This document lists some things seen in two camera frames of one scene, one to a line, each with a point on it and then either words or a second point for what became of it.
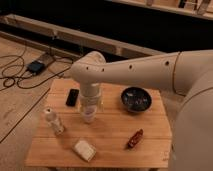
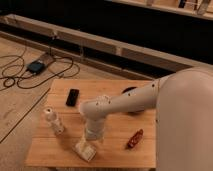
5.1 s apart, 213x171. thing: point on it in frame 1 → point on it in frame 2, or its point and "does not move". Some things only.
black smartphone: x=72 y=97 does not move
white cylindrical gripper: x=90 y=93 → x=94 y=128
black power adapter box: x=36 y=67 does not move
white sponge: x=85 y=149 does not move
